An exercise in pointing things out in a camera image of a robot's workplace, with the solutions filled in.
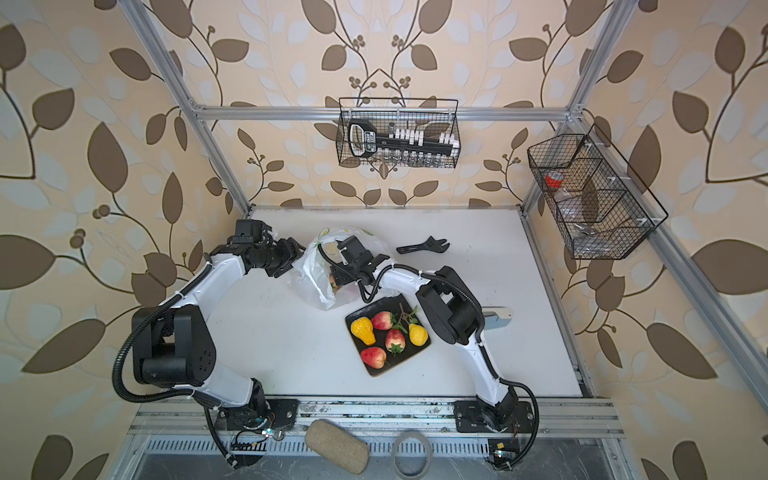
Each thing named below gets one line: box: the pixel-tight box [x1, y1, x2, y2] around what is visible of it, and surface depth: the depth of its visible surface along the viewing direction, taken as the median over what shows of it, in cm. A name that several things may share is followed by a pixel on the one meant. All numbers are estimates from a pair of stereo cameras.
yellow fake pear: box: [350, 316, 376, 346], surface depth 86 cm
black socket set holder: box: [348, 119, 459, 158], surface depth 84 cm
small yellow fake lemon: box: [409, 323, 429, 346], surface depth 85 cm
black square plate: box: [345, 294, 431, 376], surface depth 86 cm
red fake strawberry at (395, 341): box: [385, 329, 406, 355], surface depth 84 cm
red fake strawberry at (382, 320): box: [372, 311, 393, 330], surface depth 88 cm
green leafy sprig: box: [393, 303, 418, 334], surface depth 88 cm
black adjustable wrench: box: [396, 236, 450, 254], surface depth 110 cm
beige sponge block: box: [304, 419, 370, 475], surface depth 69 cm
